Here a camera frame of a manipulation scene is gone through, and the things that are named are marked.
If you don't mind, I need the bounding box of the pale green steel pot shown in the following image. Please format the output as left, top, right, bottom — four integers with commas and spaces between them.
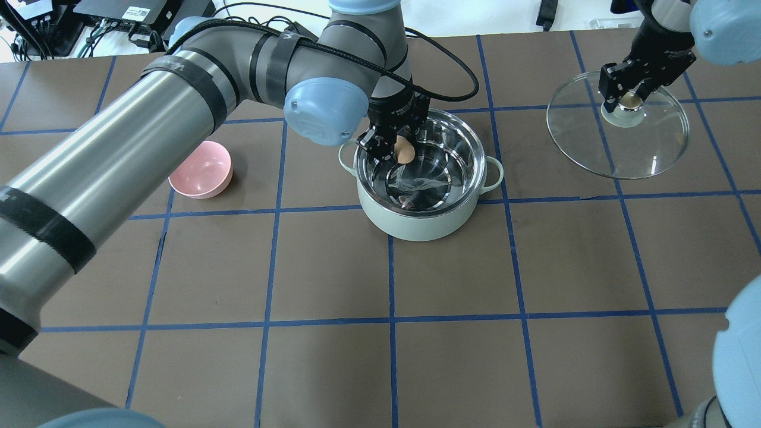
338, 109, 505, 241

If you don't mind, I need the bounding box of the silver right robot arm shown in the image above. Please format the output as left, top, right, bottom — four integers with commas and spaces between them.
598, 1, 760, 113

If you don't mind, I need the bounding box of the pink bowl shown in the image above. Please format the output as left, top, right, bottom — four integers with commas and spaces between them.
168, 140, 233, 200

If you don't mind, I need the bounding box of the brown egg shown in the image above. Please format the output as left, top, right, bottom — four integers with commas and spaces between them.
394, 136, 416, 165

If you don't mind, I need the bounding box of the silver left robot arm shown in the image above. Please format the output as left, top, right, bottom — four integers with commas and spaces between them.
1, 1, 479, 427

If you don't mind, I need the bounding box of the glass pot lid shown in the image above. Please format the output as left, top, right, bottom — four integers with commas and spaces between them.
546, 71, 691, 181

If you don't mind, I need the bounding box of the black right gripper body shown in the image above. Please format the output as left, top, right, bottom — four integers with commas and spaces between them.
598, 48, 697, 108

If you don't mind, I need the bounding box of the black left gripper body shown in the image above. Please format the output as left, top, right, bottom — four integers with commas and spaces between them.
357, 89, 430, 156

